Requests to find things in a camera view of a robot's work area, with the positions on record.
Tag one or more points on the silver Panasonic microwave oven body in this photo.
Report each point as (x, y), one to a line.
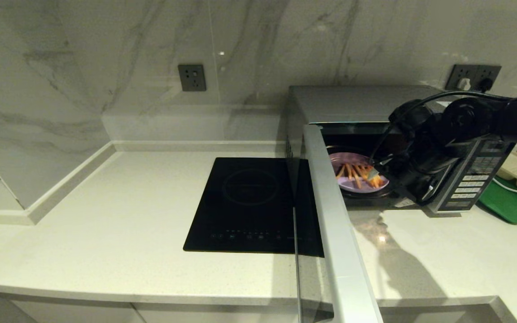
(352, 103)

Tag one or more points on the black induction cooktop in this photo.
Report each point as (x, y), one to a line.
(240, 202)

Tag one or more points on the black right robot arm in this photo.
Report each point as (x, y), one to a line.
(487, 119)

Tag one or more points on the grey single wall socket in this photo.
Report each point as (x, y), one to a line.
(192, 78)

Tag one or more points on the dark glass microwave door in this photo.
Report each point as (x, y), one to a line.
(339, 233)

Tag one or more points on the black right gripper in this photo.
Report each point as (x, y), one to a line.
(413, 172)

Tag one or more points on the green plastic tray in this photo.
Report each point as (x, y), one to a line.
(512, 206)

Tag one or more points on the grey double wall socket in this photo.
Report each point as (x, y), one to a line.
(476, 71)

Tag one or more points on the white power plug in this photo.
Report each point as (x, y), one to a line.
(464, 84)

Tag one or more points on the lavender round plate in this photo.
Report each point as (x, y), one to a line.
(352, 186)

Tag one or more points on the white base cabinet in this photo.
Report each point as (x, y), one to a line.
(83, 314)

